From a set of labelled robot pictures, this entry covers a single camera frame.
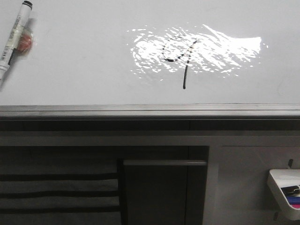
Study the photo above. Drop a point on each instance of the white plastic storage tray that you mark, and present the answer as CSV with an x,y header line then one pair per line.
x,y
279,178

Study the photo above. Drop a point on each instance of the white whiteboard with metal frame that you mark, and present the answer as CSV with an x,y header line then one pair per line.
x,y
158,59

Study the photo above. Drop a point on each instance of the white whiteboard marker pen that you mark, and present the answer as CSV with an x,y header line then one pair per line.
x,y
14,37

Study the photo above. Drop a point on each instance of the orange eraser taped to marker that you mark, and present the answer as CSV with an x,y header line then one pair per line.
x,y
26,39

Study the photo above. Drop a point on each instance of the grey black striped fabric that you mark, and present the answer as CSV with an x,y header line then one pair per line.
x,y
62,199

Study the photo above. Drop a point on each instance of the black binder clip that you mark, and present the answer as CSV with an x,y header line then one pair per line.
x,y
291,190

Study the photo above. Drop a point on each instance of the dark cabinet panel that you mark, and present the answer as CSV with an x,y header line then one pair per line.
x,y
165,192

